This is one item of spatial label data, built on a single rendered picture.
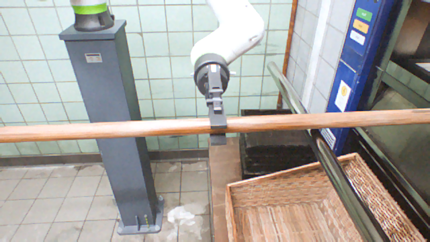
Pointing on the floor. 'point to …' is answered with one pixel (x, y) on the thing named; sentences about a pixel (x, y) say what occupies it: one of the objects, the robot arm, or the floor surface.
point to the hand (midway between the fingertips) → (217, 124)
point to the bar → (333, 168)
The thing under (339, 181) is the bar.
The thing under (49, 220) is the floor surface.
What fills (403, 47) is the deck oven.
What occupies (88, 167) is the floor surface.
